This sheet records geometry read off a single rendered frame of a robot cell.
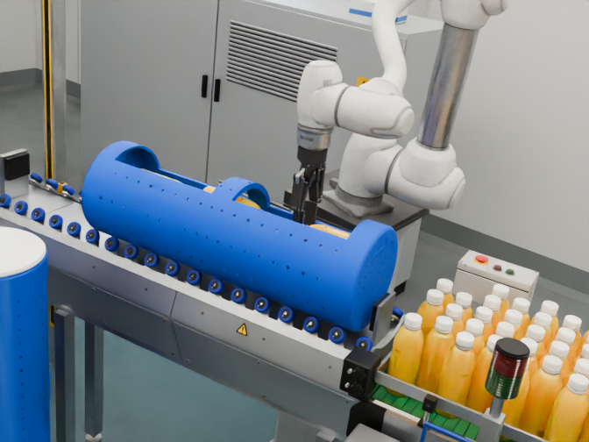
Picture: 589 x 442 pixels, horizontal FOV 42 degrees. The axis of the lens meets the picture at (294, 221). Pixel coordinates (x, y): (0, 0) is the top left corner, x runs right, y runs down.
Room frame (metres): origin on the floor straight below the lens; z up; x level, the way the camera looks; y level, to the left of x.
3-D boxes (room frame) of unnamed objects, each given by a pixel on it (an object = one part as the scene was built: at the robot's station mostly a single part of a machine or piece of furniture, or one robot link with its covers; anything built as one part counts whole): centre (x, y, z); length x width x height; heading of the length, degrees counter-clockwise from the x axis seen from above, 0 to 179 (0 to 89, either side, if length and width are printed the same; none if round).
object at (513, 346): (1.22, -0.43, 1.18); 0.06 x 0.06 x 0.16
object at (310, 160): (1.83, -0.02, 1.35); 0.08 x 0.07 x 0.09; 153
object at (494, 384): (1.22, -0.43, 1.18); 0.06 x 0.06 x 0.05
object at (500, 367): (1.22, -0.43, 1.23); 0.06 x 0.06 x 0.04
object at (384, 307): (1.71, -0.25, 0.99); 0.10 x 0.02 x 0.12; 153
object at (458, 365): (1.49, -0.42, 0.99); 0.07 x 0.07 x 0.19
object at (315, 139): (1.83, -0.02, 1.42); 0.09 x 0.09 x 0.06
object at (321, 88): (1.82, -0.03, 1.53); 0.13 x 0.11 x 0.16; 61
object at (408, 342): (1.54, -0.30, 0.99); 0.07 x 0.07 x 0.19
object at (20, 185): (2.32, 0.93, 1.00); 0.10 x 0.04 x 0.15; 153
